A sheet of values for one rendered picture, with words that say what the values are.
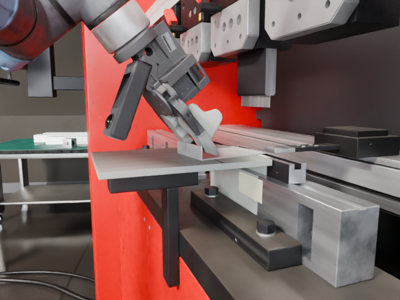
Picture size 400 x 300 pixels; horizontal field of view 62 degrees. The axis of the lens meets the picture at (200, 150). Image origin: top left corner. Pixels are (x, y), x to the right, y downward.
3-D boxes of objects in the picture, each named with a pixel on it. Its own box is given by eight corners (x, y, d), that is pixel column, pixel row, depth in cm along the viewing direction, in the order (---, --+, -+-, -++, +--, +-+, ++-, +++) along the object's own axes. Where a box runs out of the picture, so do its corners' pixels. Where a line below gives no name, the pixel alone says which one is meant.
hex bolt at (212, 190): (202, 194, 67) (202, 186, 67) (215, 192, 68) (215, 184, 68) (208, 197, 64) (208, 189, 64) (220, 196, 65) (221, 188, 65)
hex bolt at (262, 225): (252, 230, 49) (252, 219, 48) (268, 227, 49) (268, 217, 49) (262, 237, 46) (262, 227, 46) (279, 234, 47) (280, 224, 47)
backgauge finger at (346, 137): (252, 153, 67) (253, 128, 67) (352, 147, 76) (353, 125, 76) (288, 164, 56) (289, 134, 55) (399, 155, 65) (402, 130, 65)
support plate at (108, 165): (91, 157, 60) (90, 152, 60) (224, 149, 69) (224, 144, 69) (98, 180, 43) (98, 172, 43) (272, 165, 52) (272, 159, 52)
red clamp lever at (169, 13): (162, 6, 82) (171, 27, 76) (178, 8, 84) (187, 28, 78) (161, 13, 84) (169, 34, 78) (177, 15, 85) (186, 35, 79)
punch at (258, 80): (236, 106, 64) (237, 55, 63) (246, 106, 65) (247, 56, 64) (264, 107, 55) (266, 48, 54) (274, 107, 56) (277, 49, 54)
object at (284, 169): (229, 161, 68) (229, 146, 67) (242, 159, 69) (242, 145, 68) (288, 184, 49) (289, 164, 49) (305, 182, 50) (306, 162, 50)
